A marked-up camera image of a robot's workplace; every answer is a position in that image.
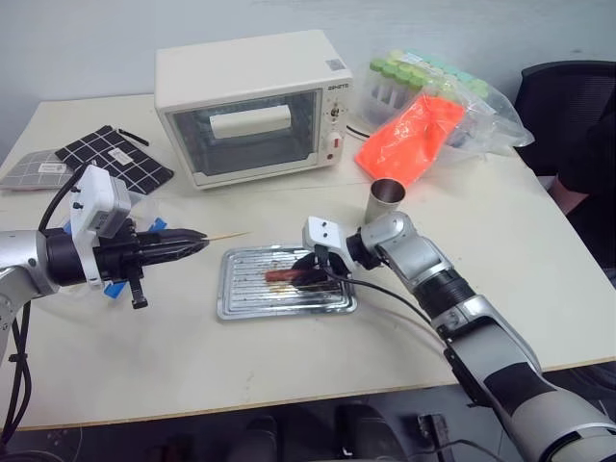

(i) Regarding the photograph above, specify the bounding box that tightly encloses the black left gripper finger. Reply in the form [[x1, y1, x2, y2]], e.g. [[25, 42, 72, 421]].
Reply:
[[138, 228, 211, 247], [142, 242, 208, 266]]

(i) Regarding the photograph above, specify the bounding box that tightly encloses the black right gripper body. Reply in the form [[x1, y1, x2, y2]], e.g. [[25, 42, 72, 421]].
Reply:
[[311, 244, 351, 290]]

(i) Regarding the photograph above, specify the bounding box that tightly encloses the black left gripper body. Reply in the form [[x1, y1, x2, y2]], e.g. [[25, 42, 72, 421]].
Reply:
[[93, 218, 150, 311]]

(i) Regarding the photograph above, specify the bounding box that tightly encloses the red-brown sausage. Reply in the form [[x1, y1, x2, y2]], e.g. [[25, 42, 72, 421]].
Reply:
[[263, 269, 312, 284]]

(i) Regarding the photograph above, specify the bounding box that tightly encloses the silver metal baking tray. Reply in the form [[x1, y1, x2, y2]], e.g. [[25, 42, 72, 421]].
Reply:
[[216, 245, 359, 322]]

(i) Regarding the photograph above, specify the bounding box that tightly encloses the stainless steel cup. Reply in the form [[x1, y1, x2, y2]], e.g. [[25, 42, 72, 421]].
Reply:
[[363, 177, 407, 225]]

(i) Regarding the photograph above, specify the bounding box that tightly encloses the black grid-pattern pouch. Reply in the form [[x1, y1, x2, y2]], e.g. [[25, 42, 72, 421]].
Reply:
[[54, 125, 176, 195]]

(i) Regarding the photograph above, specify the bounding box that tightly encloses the black pen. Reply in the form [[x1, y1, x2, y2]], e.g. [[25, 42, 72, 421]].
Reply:
[[119, 127, 149, 146]]

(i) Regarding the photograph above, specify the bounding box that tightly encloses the grey grid-pattern pouch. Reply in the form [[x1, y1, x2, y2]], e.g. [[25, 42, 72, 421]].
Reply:
[[0, 148, 74, 193]]

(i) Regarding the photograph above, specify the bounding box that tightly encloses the orange plastic bag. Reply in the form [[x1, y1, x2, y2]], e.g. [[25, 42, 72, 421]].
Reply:
[[355, 92, 466, 190]]

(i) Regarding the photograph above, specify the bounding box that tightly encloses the cream toaster oven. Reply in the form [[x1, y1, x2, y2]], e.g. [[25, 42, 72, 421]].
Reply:
[[154, 29, 355, 191]]

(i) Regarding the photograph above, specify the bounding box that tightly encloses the dark rounded shape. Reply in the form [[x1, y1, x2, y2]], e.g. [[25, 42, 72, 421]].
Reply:
[[238, 413, 279, 462]]

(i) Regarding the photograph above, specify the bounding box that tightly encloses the clear bag of capped tubes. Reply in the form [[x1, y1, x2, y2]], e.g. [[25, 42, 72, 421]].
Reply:
[[359, 46, 536, 163]]

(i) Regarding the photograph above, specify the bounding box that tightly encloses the person in black clothes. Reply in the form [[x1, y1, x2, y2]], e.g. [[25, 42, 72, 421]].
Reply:
[[550, 95, 616, 290]]

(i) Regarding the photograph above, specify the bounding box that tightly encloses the black office chair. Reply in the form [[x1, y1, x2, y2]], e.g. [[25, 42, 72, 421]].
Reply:
[[513, 60, 616, 179]]

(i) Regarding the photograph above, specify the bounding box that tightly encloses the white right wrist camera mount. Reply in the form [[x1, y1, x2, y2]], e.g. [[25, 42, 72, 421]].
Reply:
[[301, 216, 358, 279]]

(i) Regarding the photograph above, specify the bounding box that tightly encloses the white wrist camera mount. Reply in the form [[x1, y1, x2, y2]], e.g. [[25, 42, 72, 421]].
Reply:
[[301, 216, 358, 279], [68, 165, 132, 290]]

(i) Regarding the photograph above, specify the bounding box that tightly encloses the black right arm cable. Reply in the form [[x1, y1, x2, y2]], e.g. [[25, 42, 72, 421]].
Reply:
[[321, 267, 451, 341]]

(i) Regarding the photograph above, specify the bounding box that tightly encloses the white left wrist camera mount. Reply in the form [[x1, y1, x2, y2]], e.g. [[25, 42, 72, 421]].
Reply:
[[68, 165, 132, 290]]

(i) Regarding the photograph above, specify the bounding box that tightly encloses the black bracket under table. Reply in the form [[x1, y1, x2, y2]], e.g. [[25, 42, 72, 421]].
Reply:
[[416, 412, 451, 456]]

